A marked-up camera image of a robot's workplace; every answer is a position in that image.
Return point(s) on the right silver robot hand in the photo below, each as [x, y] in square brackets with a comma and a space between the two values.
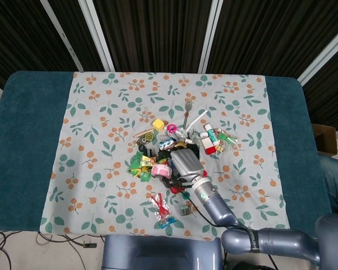
[187, 164]

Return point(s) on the pink toy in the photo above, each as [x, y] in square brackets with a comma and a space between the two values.
[161, 171]

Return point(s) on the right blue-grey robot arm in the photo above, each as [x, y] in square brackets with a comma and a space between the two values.
[214, 202]

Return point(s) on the red bottle cap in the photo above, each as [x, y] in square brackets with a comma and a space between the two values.
[176, 190]

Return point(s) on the white box with red cap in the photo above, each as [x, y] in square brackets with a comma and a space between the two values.
[209, 146]

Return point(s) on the teal round magnet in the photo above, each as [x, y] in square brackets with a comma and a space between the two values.
[186, 195]

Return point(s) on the white round cap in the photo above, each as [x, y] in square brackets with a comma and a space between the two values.
[204, 135]

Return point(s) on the beige binder clips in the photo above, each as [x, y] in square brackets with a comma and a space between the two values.
[219, 148]

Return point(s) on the green white tube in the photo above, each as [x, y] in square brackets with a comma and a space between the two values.
[212, 135]

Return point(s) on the yellow snack packet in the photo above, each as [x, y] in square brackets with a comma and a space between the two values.
[147, 161]

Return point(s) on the clear plastic clip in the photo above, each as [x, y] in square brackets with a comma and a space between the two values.
[227, 148]

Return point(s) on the white flat strip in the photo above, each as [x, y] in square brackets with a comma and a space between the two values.
[197, 121]

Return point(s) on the green pencil sharpener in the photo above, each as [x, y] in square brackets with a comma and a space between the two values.
[186, 210]

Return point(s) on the green black wheel disc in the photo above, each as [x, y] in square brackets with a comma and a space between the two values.
[149, 137]

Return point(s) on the black thread spool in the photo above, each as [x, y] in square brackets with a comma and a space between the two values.
[142, 149]

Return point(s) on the red white candy wrapper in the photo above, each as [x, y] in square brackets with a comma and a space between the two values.
[160, 205]

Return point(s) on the green pen set packet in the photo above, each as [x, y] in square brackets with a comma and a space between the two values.
[228, 137]

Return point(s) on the yellow foam cube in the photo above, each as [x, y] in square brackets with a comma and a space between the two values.
[158, 124]

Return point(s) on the green tea packet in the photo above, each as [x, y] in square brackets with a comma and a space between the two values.
[135, 163]

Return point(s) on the wooden stick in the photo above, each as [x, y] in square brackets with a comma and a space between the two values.
[143, 133]

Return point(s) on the blue candy wrapper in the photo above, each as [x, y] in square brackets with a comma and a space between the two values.
[168, 223]

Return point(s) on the small clear cup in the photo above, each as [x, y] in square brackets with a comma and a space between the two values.
[146, 112]

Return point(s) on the floral print tablecloth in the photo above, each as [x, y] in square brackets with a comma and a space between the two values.
[101, 168]

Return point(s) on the blue-grey robot torso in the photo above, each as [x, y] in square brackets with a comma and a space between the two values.
[157, 253]

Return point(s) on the brown cardboard box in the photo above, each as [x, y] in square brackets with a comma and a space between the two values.
[324, 137]

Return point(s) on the blue jeans leg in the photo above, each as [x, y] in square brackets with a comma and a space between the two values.
[335, 182]

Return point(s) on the teal velvet table cover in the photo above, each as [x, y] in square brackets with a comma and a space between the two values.
[25, 140]

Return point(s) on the white metal frame post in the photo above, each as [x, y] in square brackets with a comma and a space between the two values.
[97, 33]
[62, 33]
[211, 33]
[324, 53]

